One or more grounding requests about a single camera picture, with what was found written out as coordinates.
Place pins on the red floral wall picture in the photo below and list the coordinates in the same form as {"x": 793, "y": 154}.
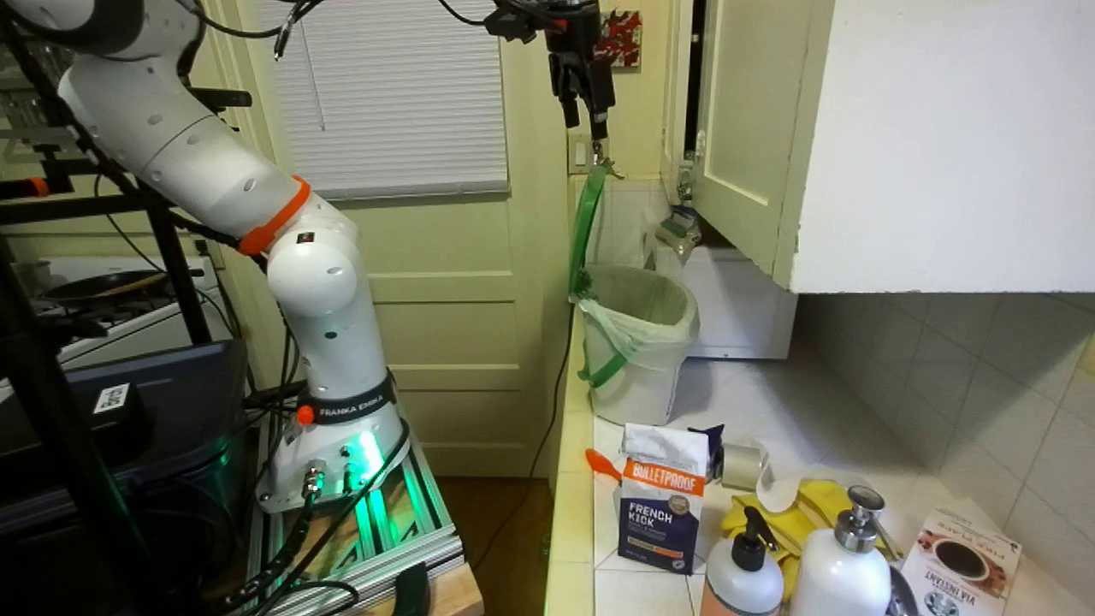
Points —
{"x": 624, "y": 42}

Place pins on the cream panelled door with frame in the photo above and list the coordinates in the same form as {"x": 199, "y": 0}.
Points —
{"x": 481, "y": 320}

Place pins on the dark monitor with QR label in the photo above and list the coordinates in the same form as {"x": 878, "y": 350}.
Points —
{"x": 182, "y": 413}

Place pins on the cream wall cabinet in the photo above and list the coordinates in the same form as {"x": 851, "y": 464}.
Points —
{"x": 944, "y": 138}

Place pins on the white spray bottle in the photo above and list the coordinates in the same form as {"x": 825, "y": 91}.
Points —
{"x": 740, "y": 577}

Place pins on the green trash can lid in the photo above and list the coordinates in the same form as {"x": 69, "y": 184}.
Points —
{"x": 586, "y": 226}

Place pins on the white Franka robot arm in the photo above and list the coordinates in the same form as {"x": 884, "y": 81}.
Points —
{"x": 319, "y": 294}

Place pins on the wooden base block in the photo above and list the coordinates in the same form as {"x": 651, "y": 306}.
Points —
{"x": 456, "y": 594}

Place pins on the white wall outlet plate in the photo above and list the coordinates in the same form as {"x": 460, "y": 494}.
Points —
{"x": 582, "y": 153}

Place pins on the white window blind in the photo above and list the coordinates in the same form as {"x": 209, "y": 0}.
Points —
{"x": 398, "y": 113}

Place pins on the black metal rack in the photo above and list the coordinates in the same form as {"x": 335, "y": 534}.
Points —
{"x": 182, "y": 275}

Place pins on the blue orange coffee bag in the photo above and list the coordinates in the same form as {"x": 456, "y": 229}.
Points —
{"x": 661, "y": 517}

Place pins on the dark blue whale tail holder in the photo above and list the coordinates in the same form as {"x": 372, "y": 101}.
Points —
{"x": 717, "y": 450}

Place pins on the white curved dish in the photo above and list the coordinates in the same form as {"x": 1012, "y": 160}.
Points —
{"x": 774, "y": 486}

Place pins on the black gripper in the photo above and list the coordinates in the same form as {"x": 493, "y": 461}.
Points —
{"x": 574, "y": 39}

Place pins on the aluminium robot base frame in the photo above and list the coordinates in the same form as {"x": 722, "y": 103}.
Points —
{"x": 380, "y": 525}

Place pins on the white trash can body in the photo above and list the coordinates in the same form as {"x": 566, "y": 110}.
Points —
{"x": 637, "y": 389}

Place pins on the white coffee picture box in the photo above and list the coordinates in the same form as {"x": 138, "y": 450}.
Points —
{"x": 964, "y": 558}

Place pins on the white pump soap bottle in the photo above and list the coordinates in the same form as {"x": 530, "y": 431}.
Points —
{"x": 844, "y": 568}

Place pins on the orange spatula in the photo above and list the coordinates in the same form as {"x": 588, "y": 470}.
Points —
{"x": 604, "y": 468}

